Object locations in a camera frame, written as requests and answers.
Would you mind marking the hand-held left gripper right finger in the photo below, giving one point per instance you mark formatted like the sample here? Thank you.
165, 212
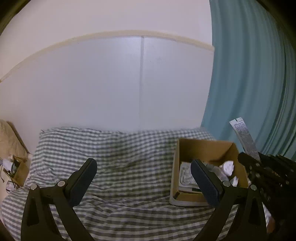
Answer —
205, 185

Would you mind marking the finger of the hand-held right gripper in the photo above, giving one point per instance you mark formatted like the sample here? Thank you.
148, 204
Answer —
247, 161
275, 160

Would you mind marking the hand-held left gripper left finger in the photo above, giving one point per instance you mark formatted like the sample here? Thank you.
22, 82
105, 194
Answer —
83, 183

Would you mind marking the clear plastic bag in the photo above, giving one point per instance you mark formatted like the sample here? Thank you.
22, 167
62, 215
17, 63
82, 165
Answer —
218, 171

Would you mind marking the white paper packet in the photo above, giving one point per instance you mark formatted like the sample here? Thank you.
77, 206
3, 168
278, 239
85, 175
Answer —
185, 173

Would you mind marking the printed paper receipt strip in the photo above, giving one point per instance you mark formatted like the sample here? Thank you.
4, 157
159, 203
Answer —
242, 134

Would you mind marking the grey checked blanket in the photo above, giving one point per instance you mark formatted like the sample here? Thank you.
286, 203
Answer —
129, 162

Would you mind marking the small cardboard box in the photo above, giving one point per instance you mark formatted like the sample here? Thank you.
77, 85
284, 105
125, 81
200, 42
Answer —
20, 171

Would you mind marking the white crumpled item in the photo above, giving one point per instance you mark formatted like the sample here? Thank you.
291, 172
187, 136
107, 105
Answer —
7, 164

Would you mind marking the beige pillow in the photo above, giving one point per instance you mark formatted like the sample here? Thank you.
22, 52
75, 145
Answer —
9, 139

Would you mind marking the teal curtain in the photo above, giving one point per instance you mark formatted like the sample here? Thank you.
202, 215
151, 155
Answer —
249, 69

